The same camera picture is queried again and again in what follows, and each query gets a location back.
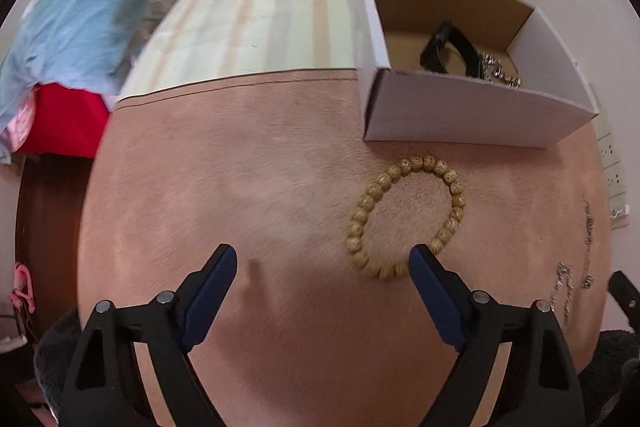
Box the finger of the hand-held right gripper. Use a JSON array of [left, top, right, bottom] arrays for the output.
[[606, 270, 640, 333]]

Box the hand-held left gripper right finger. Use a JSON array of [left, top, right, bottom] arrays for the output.
[[408, 244, 587, 427]]

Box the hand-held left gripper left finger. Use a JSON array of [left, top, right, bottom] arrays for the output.
[[58, 244, 238, 427]]

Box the wooden bead bracelet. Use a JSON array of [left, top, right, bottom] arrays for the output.
[[347, 155, 466, 280]]

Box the white cardboard box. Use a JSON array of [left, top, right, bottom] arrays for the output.
[[356, 0, 600, 150]]

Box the pink plush blanket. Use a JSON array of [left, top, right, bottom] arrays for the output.
[[77, 74, 615, 427]]

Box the white power strip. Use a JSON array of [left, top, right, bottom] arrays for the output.
[[590, 84, 631, 230]]

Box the pink hanger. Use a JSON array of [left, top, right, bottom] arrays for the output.
[[11, 262, 37, 315]]

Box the red cloth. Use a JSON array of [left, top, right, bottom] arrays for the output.
[[12, 83, 112, 158]]

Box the striped green mat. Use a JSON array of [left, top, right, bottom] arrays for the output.
[[120, 0, 363, 98]]

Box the silver chain necklace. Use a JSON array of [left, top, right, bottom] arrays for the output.
[[550, 262, 575, 332]]

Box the dark charm chain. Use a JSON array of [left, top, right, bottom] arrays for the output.
[[580, 201, 596, 290]]

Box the silver chain jewelry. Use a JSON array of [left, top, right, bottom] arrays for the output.
[[479, 52, 523, 88]]

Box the black bracelet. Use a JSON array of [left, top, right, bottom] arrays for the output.
[[420, 22, 482, 78]]

